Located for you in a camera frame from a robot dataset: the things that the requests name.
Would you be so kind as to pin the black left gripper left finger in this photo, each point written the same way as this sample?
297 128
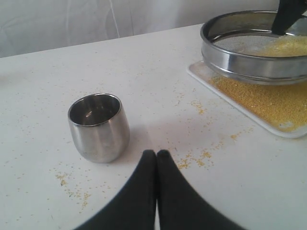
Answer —
134 206

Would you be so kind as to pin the white plastic tray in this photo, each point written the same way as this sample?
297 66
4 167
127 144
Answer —
200 72

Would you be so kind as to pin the yellow granular powder pile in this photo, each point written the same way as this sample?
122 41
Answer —
283 106

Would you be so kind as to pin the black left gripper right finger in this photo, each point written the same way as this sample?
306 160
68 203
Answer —
180 207

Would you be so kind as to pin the round stainless steel sieve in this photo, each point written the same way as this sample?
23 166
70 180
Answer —
233 43

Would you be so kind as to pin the stainless steel cup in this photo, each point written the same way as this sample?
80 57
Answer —
99 127

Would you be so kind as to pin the white curtain backdrop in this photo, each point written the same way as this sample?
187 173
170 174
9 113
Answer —
28 26

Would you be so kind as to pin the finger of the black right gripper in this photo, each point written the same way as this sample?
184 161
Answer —
289 11

